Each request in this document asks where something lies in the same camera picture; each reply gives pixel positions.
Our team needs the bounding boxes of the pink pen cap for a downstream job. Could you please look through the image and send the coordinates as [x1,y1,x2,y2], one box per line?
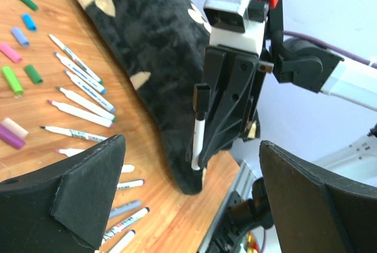
[0,43,22,64]

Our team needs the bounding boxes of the lavender cap marker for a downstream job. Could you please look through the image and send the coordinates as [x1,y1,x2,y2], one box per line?
[64,69,115,113]

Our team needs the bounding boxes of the dark green cap marker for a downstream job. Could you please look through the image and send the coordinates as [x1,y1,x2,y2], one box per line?
[48,34,103,84]

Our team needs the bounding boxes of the black cap marker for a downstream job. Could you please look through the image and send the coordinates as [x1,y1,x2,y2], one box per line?
[191,83,211,171]

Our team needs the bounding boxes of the light green pen cap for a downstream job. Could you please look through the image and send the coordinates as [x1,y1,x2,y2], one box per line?
[1,66,24,95]

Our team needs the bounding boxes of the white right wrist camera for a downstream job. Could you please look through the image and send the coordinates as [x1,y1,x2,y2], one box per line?
[203,0,283,55]

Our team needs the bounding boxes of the purple-pink pen cap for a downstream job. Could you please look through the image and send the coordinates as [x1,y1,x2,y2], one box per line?
[0,125,25,149]

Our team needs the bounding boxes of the light blue pen cap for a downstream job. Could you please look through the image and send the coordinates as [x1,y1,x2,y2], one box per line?
[22,14,37,31]

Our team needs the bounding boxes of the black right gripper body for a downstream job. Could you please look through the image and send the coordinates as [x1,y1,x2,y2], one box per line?
[206,46,271,135]

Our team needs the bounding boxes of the light green cap marker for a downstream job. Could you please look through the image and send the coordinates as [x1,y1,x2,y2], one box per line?
[40,126,107,142]

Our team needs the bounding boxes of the navy cap marker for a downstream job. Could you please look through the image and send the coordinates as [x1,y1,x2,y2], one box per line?
[101,207,150,245]

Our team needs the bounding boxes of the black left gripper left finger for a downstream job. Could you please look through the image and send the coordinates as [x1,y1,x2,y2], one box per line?
[1,135,126,252]

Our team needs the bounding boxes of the pink cap marker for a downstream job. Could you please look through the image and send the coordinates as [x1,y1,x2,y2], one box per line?
[47,100,114,128]
[55,148,84,157]

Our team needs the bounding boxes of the lavender pen cap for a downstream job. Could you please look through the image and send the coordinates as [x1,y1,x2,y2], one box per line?
[11,27,29,47]

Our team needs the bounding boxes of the small blue cap marker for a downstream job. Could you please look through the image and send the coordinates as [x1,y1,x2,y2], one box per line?
[108,229,136,253]

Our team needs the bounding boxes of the grey marker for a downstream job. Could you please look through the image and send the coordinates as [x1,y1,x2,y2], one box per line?
[108,200,142,219]

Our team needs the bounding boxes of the black floral pillow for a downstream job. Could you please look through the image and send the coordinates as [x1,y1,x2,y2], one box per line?
[44,0,262,195]

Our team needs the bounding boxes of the aluminium frame rails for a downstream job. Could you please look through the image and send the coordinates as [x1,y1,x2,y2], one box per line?
[197,161,256,253]

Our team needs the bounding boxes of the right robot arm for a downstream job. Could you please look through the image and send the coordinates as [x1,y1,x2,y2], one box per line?
[186,0,376,252]

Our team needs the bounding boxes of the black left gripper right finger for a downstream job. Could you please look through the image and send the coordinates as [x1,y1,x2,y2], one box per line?
[259,141,376,253]

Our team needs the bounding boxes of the beige cap marker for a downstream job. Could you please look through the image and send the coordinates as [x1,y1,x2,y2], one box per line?
[121,164,135,174]

